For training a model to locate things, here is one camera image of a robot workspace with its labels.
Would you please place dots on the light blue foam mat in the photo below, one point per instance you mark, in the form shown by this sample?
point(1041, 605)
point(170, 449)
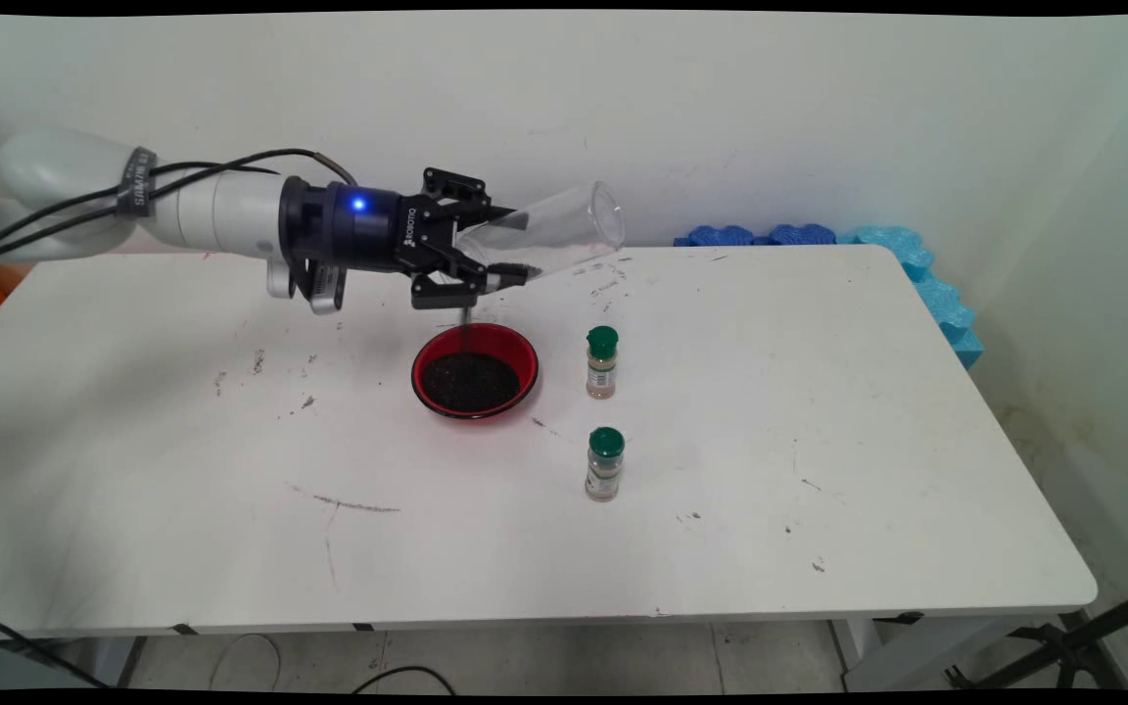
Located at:
point(902, 250)

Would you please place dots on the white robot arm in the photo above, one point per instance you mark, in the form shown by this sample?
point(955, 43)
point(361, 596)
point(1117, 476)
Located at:
point(211, 211)

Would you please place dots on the clear plastic jar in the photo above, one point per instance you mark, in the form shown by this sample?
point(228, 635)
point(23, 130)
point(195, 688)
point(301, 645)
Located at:
point(564, 230)

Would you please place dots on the red bowl with dark grains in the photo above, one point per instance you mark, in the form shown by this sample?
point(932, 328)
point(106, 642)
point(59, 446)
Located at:
point(432, 343)

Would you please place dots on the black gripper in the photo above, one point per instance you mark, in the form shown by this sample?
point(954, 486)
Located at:
point(368, 230)

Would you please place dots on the black tripod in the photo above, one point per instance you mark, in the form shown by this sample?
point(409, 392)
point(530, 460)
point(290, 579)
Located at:
point(1063, 646)

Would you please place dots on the dark table leg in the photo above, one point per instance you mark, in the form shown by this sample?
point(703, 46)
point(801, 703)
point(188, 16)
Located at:
point(131, 661)

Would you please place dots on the white table leg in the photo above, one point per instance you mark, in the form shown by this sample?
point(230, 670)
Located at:
point(858, 651)

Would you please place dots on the dark blue foam piece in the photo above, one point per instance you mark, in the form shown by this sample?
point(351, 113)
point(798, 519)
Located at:
point(801, 235)
point(716, 236)

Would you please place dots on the green-capped spice bottle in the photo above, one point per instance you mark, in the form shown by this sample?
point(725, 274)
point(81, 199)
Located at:
point(604, 470)
point(601, 367)

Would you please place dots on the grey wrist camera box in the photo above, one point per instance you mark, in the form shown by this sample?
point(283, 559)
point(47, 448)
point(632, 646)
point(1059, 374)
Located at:
point(324, 289)

